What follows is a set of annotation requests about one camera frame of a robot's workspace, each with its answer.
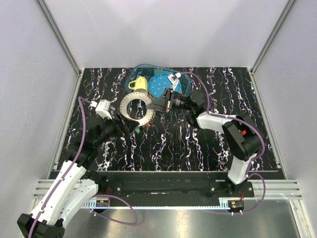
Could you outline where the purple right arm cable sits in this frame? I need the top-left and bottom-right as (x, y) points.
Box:
(177, 71), (267, 215)

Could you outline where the aluminium frame post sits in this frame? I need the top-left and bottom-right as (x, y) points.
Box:
(35, 0), (82, 76)
(250, 0), (297, 74)

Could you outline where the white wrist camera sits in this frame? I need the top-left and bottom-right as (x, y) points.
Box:
(167, 72), (181, 88)
(90, 99), (112, 119)

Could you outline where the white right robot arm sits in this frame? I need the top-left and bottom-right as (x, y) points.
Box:
(146, 88), (265, 197)

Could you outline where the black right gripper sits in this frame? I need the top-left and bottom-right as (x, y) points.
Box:
(146, 88), (194, 114)

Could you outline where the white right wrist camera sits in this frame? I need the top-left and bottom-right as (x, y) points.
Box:
(167, 72), (181, 88)

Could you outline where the blue dotted plate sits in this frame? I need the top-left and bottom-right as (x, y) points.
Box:
(148, 73), (182, 99)

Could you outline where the yellow mug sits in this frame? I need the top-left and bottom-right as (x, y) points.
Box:
(128, 76), (148, 95)

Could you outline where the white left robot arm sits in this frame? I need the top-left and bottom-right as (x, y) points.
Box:
(17, 114), (139, 238)

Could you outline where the silver metal key disc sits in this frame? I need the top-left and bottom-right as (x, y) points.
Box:
(119, 92), (156, 126)

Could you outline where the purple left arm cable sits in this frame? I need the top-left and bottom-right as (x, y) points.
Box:
(27, 97), (138, 238)

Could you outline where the right aluminium frame post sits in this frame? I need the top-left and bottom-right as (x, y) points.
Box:
(250, 0), (297, 74)

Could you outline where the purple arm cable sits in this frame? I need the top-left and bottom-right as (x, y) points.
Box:
(27, 97), (138, 238)
(177, 71), (267, 215)

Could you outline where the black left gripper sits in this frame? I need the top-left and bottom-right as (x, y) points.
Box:
(93, 112), (139, 147)

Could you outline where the teal plastic bin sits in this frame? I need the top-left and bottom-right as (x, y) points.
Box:
(125, 64), (192, 98)

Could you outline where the left aluminium frame post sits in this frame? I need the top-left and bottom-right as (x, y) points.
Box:
(35, 0), (82, 76)

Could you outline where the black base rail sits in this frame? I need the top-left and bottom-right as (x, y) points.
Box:
(96, 172), (255, 208)

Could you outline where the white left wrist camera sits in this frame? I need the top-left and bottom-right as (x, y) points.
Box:
(90, 99), (112, 119)

